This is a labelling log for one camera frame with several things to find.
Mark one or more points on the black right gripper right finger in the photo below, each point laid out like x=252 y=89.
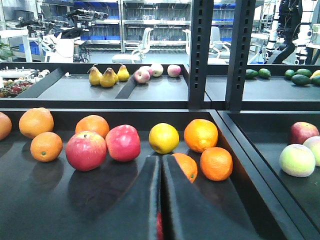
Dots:
x=188 y=215

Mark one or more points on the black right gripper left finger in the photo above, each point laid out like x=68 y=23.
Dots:
x=117 y=202

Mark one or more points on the orange behind pink apples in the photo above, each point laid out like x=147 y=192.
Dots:
x=93 y=123

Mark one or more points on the dark red apple left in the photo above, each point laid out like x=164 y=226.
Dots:
x=159 y=226

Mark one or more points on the orange far right front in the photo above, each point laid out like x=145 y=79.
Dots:
x=216 y=164

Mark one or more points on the pink red apple left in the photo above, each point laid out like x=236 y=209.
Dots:
x=86 y=150

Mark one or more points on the pink red apple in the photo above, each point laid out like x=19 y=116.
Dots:
x=123 y=143
x=86 y=150

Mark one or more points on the pink red apple right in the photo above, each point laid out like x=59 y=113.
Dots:
x=123 y=143

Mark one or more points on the large orange right corner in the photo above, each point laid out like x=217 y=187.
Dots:
x=201 y=134

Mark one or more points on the small orange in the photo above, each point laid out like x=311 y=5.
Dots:
x=46 y=147

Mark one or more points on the orange with knob right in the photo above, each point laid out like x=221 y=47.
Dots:
x=36 y=121

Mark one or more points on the orange with knob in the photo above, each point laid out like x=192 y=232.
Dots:
x=36 y=121
x=5 y=126

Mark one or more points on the peach left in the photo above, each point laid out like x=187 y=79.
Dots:
x=297 y=160

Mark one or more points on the peach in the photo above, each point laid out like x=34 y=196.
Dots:
x=297 y=160
x=313 y=143

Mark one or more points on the orange with knob left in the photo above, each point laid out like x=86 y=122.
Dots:
x=5 y=126

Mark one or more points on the red apple among pears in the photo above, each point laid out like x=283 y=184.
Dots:
x=301 y=131

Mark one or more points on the peach right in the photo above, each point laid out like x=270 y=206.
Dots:
x=313 y=143

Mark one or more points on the potted green plant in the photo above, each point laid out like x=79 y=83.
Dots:
x=6 y=52

